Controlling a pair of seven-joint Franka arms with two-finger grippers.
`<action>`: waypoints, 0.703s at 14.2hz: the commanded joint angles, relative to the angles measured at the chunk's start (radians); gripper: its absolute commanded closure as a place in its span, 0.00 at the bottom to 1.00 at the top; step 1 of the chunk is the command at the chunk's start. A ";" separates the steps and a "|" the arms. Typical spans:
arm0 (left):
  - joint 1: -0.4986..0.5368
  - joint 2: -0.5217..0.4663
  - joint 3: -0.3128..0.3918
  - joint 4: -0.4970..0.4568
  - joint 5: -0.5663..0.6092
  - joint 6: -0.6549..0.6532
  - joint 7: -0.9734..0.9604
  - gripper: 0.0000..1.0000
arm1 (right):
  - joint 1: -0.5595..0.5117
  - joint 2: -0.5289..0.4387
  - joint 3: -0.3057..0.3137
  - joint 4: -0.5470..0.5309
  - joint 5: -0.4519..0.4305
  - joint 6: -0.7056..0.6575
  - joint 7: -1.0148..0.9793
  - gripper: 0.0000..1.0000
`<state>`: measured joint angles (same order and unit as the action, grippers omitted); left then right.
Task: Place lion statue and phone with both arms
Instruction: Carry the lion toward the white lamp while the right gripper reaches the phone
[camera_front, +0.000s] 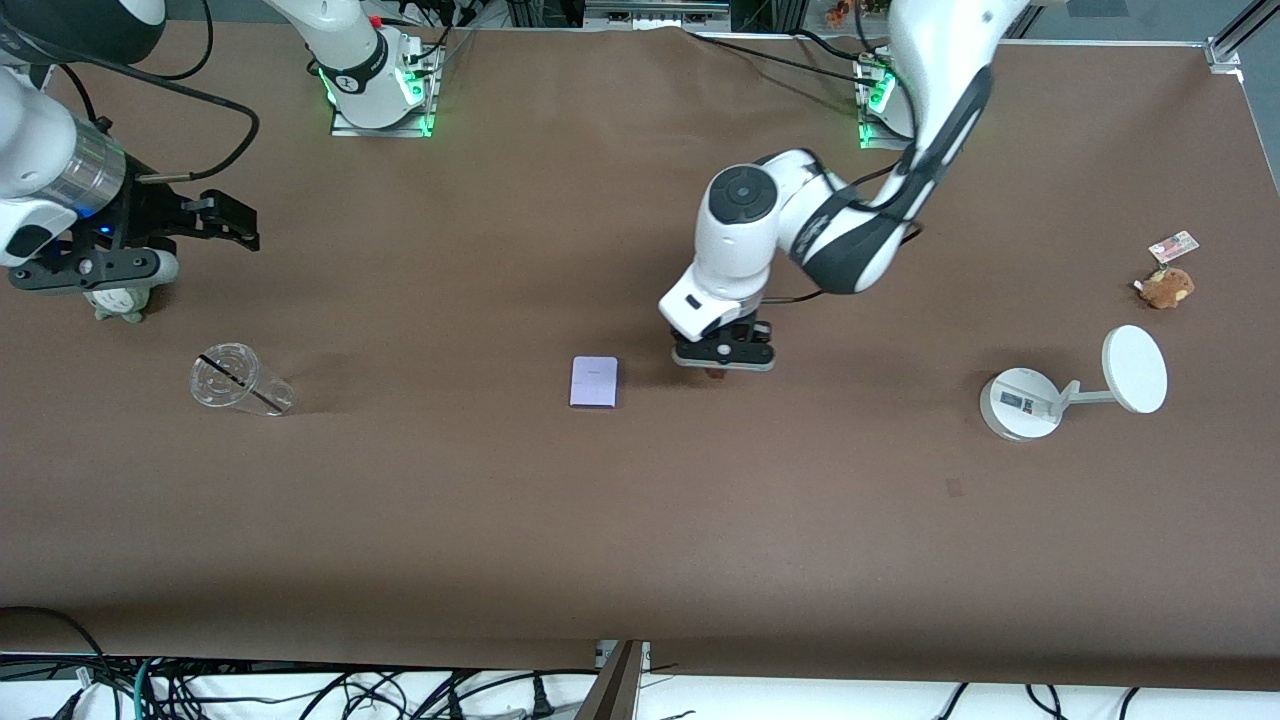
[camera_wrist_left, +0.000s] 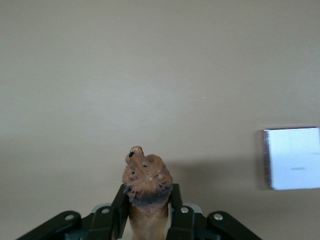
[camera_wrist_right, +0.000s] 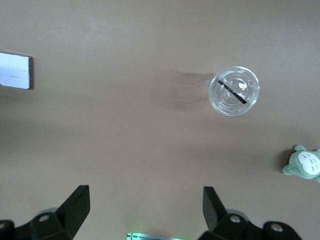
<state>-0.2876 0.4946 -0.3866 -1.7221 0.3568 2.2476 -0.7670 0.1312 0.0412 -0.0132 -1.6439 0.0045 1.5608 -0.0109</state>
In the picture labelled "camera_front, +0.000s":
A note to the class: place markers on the black power plug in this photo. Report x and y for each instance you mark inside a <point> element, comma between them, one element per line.
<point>541,700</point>

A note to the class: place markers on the white round desk stand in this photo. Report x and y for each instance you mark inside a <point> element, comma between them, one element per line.
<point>1020,405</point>

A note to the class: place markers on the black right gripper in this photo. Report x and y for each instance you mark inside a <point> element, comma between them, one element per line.
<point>150,214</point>

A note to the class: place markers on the white metal bracket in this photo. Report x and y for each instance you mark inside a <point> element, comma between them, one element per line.
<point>603,655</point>

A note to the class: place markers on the black drinking straw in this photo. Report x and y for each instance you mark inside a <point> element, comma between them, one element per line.
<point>240,383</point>

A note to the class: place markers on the orange toy figure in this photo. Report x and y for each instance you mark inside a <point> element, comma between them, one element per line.
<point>840,12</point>

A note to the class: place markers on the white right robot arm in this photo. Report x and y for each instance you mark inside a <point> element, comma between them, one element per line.
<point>350,60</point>

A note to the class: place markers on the brown wooden beam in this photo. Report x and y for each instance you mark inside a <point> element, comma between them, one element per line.
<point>612,690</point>

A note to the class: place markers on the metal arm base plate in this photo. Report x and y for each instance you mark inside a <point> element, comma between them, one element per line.
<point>868,140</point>
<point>425,100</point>

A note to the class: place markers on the brown table cover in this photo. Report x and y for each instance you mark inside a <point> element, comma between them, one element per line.
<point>600,520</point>

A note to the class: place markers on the aluminium frame profile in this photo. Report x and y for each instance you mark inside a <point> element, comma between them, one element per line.
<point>1225,50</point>

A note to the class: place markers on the grey totoro plush toy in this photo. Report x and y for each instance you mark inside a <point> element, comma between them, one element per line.
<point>125,305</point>

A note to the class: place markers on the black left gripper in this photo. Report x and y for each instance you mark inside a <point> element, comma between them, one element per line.
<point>752,329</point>

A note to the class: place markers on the grey metal device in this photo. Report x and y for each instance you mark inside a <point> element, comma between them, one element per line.
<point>655,10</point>

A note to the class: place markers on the clear plastic cup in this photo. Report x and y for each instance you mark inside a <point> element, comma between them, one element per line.
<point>222,395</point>

